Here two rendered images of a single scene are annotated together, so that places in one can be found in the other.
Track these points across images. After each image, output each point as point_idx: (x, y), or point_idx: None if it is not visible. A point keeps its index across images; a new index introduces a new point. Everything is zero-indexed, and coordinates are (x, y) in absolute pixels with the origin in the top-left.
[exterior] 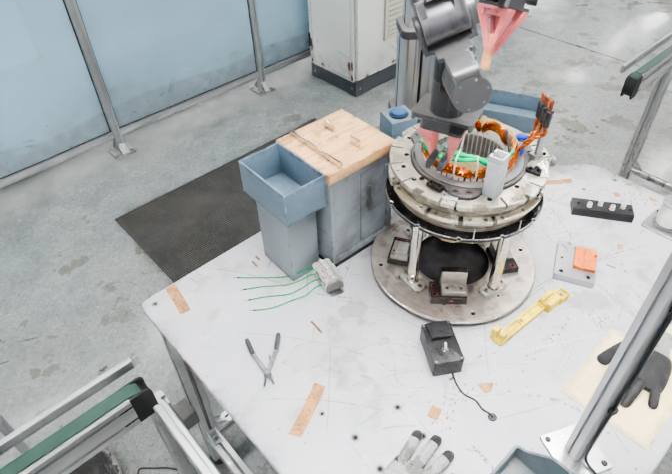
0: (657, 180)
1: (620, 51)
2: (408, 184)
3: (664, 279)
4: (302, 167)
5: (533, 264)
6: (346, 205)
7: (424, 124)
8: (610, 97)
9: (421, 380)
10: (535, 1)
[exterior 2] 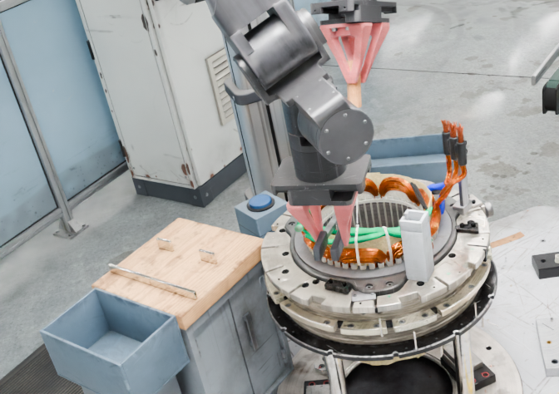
0: None
1: (522, 66)
2: (299, 294)
3: None
4: (139, 314)
5: (513, 364)
6: (220, 353)
7: (294, 199)
8: (531, 123)
9: None
10: (393, 7)
